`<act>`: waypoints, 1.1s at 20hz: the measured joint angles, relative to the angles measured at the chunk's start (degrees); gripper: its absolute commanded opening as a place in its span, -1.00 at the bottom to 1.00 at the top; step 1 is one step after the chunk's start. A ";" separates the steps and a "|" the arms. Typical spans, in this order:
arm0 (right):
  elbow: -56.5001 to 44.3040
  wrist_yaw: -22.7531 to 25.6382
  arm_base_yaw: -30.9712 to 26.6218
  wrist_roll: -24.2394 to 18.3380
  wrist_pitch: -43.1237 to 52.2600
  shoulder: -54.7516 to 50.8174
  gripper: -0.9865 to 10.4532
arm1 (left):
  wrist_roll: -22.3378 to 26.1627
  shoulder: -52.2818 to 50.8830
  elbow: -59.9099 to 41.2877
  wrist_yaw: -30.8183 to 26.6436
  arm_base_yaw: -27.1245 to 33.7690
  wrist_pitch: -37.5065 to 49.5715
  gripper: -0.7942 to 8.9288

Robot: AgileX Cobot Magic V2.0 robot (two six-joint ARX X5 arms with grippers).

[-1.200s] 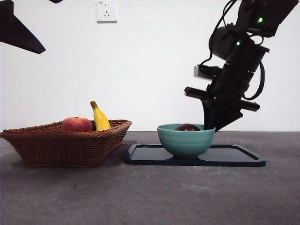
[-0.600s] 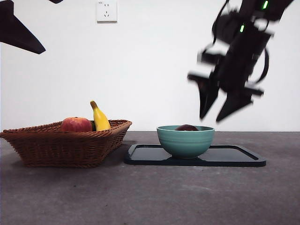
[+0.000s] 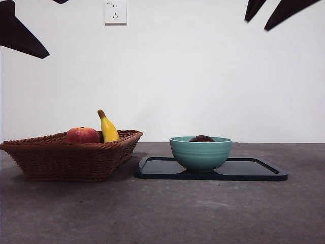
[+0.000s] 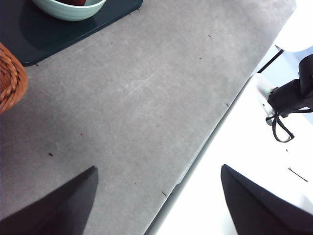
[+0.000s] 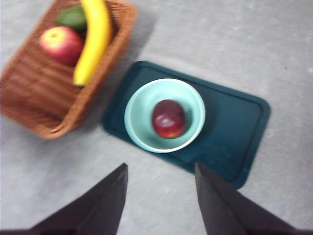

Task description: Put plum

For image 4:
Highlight dark purple plum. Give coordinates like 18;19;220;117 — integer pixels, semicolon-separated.
58;0;88;6

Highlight mint green bowl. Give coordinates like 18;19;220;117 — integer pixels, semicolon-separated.
31;0;108;22

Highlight dark teal rectangular tray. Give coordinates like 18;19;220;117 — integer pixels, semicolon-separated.
0;0;144;67

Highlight black hairpin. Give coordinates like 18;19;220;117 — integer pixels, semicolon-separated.
288;167;308;182

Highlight black camera cable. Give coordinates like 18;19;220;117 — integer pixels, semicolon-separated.
266;111;295;143

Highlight brown wicker basket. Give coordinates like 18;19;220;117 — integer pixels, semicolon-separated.
0;43;29;115

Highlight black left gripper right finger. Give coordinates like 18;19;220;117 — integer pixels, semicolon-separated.
221;164;313;235

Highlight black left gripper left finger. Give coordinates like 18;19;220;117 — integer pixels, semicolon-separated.
0;165;99;235

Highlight thin black metal leg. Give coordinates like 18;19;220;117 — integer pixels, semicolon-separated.
256;48;286;74

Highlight white seat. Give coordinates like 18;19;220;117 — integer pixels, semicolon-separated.
273;34;313;53

